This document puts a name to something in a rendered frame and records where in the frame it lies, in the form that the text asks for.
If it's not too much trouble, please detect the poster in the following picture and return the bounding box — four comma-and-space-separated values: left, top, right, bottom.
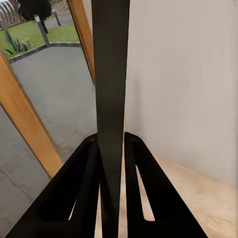
91, 0, 130, 238

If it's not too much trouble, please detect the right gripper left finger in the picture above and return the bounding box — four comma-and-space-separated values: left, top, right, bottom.
5, 133, 101, 238

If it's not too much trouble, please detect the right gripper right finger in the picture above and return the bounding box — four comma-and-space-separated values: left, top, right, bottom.
124, 132, 208, 238

